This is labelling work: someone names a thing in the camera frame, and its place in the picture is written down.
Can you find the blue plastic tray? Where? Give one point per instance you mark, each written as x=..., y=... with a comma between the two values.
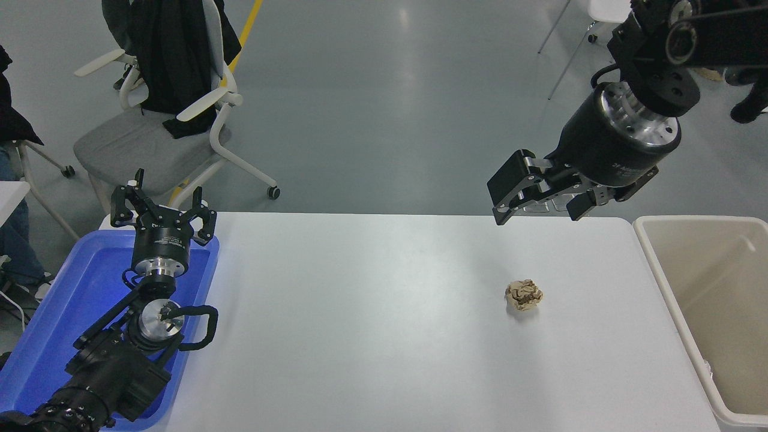
x=66, y=300

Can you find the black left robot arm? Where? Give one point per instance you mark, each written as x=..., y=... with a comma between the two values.
x=114, y=372

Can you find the white chair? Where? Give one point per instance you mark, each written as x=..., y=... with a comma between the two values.
x=606, y=9

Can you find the large pale bin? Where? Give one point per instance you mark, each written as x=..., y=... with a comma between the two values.
x=714, y=300

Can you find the silver floor plate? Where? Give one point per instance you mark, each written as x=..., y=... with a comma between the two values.
x=559, y=206
x=538, y=208

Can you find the black jacket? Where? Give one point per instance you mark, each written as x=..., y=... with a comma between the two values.
x=165, y=54

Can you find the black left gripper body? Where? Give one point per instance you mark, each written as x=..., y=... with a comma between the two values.
x=163, y=237

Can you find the small white table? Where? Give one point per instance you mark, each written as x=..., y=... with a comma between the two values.
x=11, y=195

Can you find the tan paper ball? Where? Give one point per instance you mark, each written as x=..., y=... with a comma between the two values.
x=524, y=294

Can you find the white chair frame with casters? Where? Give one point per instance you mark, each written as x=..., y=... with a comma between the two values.
x=42, y=157

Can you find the seated person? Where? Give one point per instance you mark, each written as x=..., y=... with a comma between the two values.
x=12, y=114

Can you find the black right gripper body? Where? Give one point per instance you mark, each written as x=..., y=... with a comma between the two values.
x=600, y=150

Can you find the grey office chair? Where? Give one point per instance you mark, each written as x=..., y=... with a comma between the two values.
x=126, y=147

